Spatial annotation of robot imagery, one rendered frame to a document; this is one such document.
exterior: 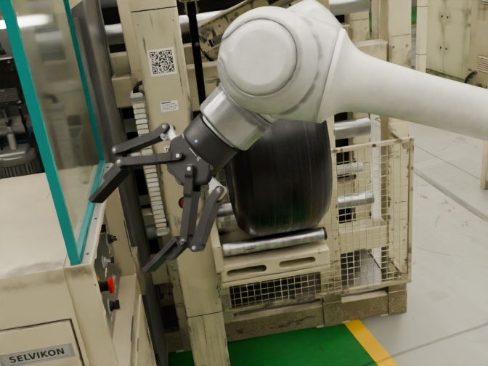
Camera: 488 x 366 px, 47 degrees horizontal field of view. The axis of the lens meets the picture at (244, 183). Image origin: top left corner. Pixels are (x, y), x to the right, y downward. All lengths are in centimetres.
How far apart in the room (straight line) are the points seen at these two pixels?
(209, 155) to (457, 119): 31
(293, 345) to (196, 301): 92
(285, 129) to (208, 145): 84
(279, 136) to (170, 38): 41
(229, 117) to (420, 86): 25
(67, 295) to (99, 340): 13
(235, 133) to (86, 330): 65
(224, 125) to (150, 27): 93
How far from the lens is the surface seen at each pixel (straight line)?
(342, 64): 58
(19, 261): 123
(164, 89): 167
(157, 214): 182
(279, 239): 181
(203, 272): 192
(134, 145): 83
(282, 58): 52
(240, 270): 186
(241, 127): 73
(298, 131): 158
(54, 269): 116
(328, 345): 279
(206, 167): 77
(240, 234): 209
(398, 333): 287
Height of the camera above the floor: 183
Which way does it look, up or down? 24 degrees down
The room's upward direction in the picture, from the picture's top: 7 degrees counter-clockwise
